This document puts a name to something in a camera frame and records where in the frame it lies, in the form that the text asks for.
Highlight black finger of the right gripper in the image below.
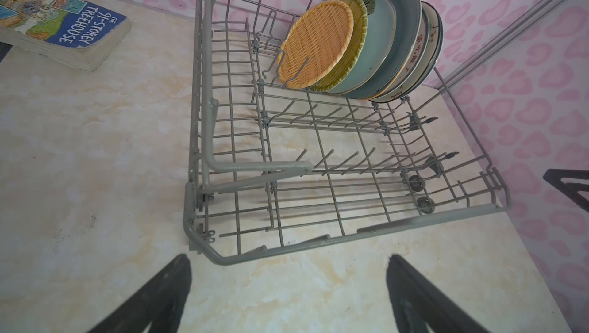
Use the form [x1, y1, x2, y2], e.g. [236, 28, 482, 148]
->
[543, 169, 589, 212]

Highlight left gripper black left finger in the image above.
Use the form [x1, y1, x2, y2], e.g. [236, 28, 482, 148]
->
[91, 254, 192, 332]

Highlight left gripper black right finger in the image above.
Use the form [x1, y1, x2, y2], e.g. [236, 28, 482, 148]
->
[386, 254, 488, 332]

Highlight white plate orange sunburst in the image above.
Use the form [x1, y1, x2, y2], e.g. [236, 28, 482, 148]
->
[370, 1, 440, 102]

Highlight cream floral plate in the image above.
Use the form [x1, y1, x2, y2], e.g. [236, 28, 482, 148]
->
[374, 3, 445, 104]

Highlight pale green plate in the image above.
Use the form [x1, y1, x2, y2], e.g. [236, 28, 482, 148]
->
[328, 0, 397, 95]

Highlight grey-blue plate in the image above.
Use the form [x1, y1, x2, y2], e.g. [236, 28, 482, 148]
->
[344, 0, 422, 99]

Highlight green bamboo woven tray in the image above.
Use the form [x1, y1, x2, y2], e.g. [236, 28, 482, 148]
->
[311, 0, 368, 92]

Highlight orange woven round tray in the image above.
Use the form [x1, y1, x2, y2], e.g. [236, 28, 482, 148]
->
[279, 0, 354, 89]

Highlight colourful book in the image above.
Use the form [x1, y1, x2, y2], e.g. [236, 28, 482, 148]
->
[1, 0, 131, 72]

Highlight grey wire dish rack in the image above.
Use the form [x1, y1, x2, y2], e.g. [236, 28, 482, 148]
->
[183, 0, 512, 266]

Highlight grey metal frame post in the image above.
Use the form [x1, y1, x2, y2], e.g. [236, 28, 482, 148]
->
[434, 0, 568, 90]

